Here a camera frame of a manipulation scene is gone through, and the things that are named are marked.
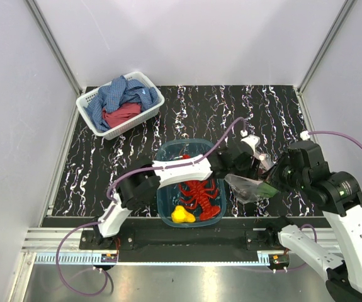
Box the green fake vegetable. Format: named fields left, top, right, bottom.
left=257, top=182, right=279, bottom=198

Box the clear zip top bag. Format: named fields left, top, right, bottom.
left=225, top=154, right=274, bottom=204

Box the red fake lobster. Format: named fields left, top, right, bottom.
left=178, top=179, right=221, bottom=221

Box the yellow fake fruit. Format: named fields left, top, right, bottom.
left=171, top=205, right=196, bottom=223

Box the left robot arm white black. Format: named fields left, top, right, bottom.
left=93, top=147, right=260, bottom=249

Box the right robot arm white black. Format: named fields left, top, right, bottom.
left=265, top=140, right=362, bottom=301

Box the blue plastic container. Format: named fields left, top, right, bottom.
left=156, top=138, right=226, bottom=228

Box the red cloth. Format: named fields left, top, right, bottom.
left=102, top=103, right=141, bottom=129

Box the white plastic basket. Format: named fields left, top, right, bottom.
left=76, top=72, right=165, bottom=140

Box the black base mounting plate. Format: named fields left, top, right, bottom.
left=79, top=227, right=277, bottom=250

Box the blue patterned cloth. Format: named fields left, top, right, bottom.
left=85, top=76, right=159, bottom=132

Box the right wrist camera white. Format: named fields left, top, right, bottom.
left=300, top=130, right=310, bottom=140

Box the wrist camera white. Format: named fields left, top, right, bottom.
left=241, top=135, right=261, bottom=160
left=300, top=130, right=310, bottom=140

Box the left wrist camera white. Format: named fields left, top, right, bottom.
left=241, top=135, right=261, bottom=160

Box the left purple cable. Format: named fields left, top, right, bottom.
left=55, top=116, right=247, bottom=296

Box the aluminium frame rail front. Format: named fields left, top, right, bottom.
left=21, top=228, right=82, bottom=252

